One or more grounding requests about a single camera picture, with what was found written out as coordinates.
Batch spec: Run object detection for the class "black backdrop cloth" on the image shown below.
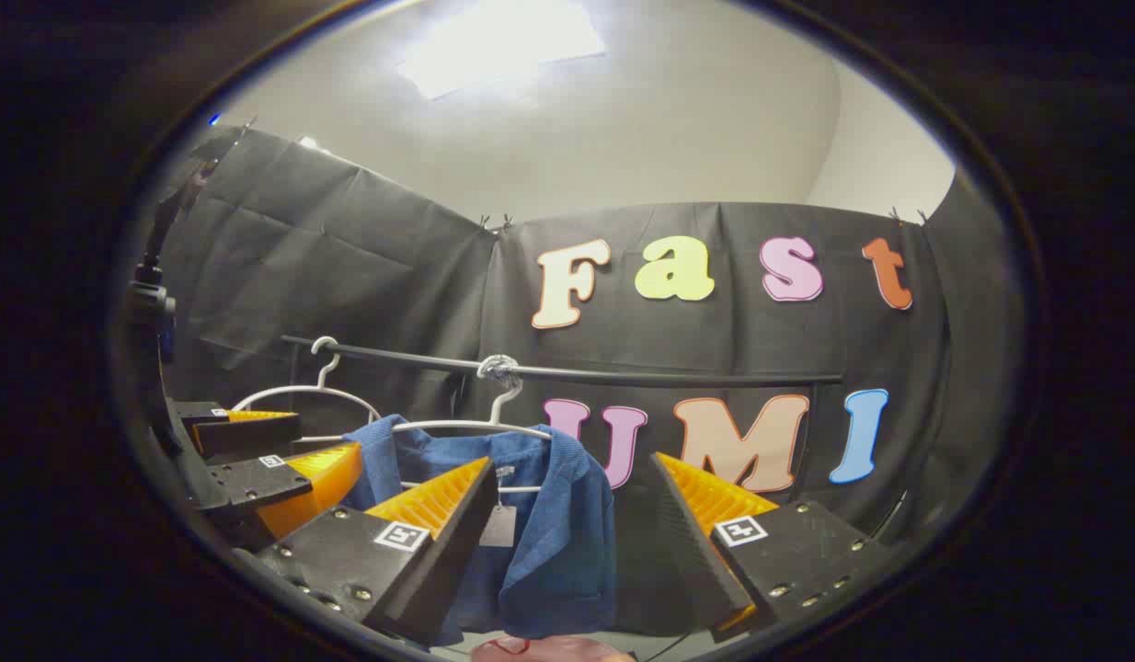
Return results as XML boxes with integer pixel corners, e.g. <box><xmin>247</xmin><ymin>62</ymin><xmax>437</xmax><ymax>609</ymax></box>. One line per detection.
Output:
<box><xmin>158</xmin><ymin>124</ymin><xmax>1024</xmax><ymax>635</ymax></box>

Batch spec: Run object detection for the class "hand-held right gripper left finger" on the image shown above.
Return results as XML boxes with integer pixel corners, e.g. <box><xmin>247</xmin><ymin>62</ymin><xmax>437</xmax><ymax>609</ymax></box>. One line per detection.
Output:
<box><xmin>253</xmin><ymin>456</ymin><xmax>500</xmax><ymax>647</ymax></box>

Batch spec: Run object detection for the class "white plastic clothes hanger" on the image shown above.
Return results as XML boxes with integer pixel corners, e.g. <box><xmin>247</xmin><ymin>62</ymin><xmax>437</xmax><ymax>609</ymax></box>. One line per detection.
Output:
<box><xmin>232</xmin><ymin>336</ymin><xmax>384</xmax><ymax>424</ymax></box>
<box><xmin>296</xmin><ymin>354</ymin><xmax>555</xmax><ymax>497</ymax></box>

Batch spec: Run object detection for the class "blue corduroy shirt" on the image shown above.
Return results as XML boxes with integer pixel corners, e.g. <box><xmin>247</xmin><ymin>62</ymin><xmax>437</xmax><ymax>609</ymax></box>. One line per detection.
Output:
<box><xmin>344</xmin><ymin>414</ymin><xmax>619</xmax><ymax>645</ymax></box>

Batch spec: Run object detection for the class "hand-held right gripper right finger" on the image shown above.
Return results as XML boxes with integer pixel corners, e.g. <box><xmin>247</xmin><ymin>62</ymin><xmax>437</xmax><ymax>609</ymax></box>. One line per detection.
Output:
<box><xmin>649</xmin><ymin>451</ymin><xmax>889</xmax><ymax>638</ymax></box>

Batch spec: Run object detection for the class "black clothes rack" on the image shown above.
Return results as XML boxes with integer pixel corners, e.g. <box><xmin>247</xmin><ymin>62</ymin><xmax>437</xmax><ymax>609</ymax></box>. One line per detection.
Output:
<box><xmin>282</xmin><ymin>336</ymin><xmax>844</xmax><ymax>479</ymax></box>

